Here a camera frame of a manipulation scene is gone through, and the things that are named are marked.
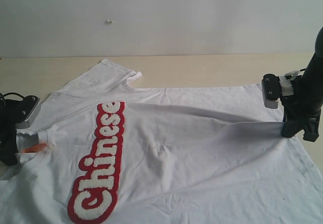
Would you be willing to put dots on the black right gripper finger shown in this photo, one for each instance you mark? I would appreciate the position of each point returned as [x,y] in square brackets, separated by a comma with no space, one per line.
[291,128]
[310,128]

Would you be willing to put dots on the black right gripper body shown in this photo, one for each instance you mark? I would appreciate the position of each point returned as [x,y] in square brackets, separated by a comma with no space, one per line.
[301,97]

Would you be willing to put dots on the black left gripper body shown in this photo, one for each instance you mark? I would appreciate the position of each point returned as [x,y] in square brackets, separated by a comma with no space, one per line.
[8,132]

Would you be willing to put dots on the white t-shirt red lettering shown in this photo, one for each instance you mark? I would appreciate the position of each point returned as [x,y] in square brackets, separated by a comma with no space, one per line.
[117,154]

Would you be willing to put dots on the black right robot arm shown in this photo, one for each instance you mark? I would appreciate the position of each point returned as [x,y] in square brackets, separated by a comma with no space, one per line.
[315,65]

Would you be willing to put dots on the orange neck tag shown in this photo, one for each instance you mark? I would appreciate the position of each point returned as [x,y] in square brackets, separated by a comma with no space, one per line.
[35,149]

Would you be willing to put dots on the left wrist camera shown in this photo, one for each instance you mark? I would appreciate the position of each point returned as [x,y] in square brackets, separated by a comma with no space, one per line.
[26,111]

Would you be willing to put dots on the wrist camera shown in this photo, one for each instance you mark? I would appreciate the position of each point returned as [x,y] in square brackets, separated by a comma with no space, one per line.
[26,111]
[271,90]

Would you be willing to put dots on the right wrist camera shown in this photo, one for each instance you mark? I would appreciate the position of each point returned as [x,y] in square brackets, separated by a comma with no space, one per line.
[271,90]

